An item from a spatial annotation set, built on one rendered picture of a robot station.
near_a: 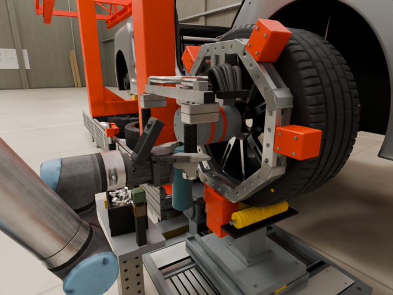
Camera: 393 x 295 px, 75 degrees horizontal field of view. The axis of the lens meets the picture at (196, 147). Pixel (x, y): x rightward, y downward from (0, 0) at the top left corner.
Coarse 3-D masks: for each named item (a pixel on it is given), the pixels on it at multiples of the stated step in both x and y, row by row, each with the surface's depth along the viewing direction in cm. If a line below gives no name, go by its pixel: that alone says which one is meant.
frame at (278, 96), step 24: (216, 48) 85; (240, 48) 75; (192, 72) 101; (264, 72) 70; (264, 96) 70; (288, 96) 68; (288, 120) 70; (264, 144) 73; (264, 168) 74; (240, 192) 86
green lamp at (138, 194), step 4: (136, 188) 83; (140, 188) 83; (132, 192) 81; (136, 192) 81; (140, 192) 81; (144, 192) 82; (132, 196) 82; (136, 196) 81; (140, 196) 81; (144, 196) 82; (132, 200) 82; (136, 200) 81; (140, 200) 82; (144, 200) 83
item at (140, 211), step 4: (132, 204) 84; (144, 204) 83; (132, 208) 84; (136, 208) 82; (140, 208) 82; (144, 208) 83; (132, 212) 85; (136, 212) 82; (140, 212) 83; (144, 212) 84; (136, 216) 82; (140, 216) 83
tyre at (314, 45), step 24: (288, 48) 71; (312, 48) 75; (288, 72) 72; (312, 72) 69; (336, 72) 75; (312, 96) 68; (336, 96) 72; (312, 120) 68; (336, 120) 72; (336, 144) 75; (216, 168) 112; (288, 168) 77; (312, 168) 74; (336, 168) 83; (264, 192) 87; (288, 192) 79
